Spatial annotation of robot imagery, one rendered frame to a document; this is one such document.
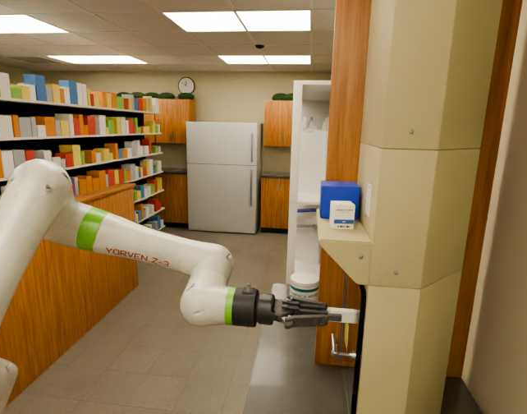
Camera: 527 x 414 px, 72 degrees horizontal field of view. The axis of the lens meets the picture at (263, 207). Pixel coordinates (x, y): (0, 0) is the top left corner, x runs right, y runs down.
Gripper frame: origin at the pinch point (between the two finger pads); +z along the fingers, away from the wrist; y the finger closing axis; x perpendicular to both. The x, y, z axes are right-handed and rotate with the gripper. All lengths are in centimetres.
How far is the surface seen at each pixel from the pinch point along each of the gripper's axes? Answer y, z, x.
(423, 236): -4.4, 15.0, -22.2
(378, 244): -4.5, 6.1, -19.8
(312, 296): 67, -5, 28
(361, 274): -4.5, 3.1, -12.6
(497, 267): 29, 48, -4
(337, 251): -4.5, -2.4, -17.5
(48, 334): 131, -190, 106
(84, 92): 278, -242, -73
